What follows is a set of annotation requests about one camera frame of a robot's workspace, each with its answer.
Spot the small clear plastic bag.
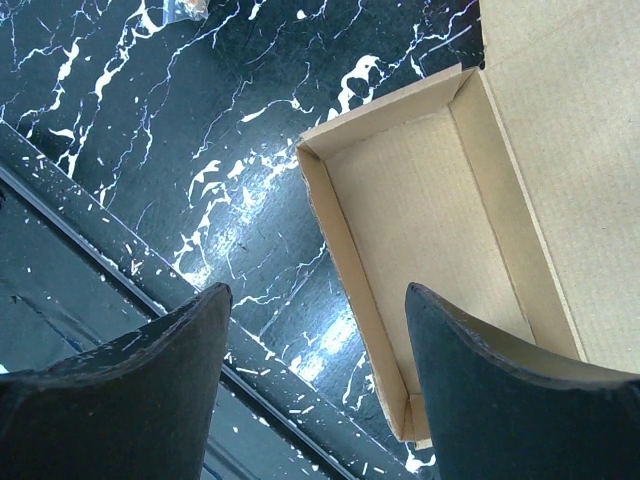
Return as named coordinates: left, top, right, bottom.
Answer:
left=163, top=0, right=209, bottom=25

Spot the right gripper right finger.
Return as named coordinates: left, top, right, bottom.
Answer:
left=405, top=283, right=639, bottom=479

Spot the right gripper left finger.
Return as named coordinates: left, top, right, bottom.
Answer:
left=1, top=283, right=232, bottom=479

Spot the brown cardboard box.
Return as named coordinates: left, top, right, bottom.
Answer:
left=297, top=1, right=639, bottom=449

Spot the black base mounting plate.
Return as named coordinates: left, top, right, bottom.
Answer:
left=1, top=126, right=410, bottom=479

